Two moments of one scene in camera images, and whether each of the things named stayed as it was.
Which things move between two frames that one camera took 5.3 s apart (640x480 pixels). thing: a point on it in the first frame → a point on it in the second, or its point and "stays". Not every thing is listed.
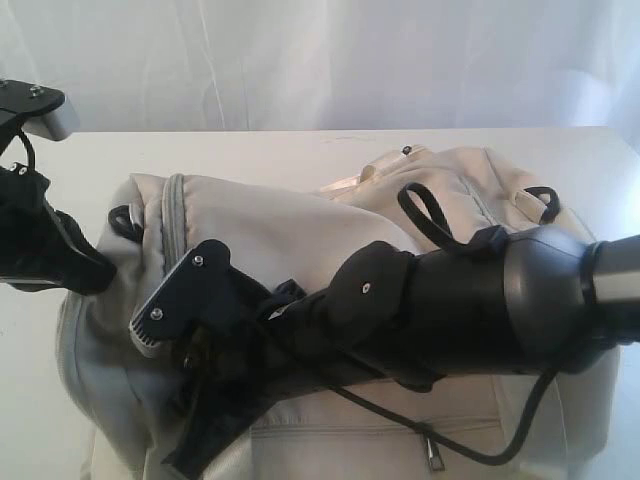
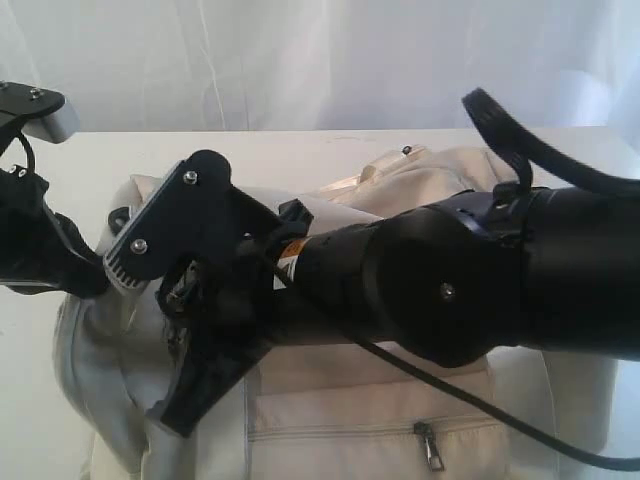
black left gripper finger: [71, 260] stays
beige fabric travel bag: [555, 421] stays
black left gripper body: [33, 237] stays
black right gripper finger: [221, 411] → [212, 355]
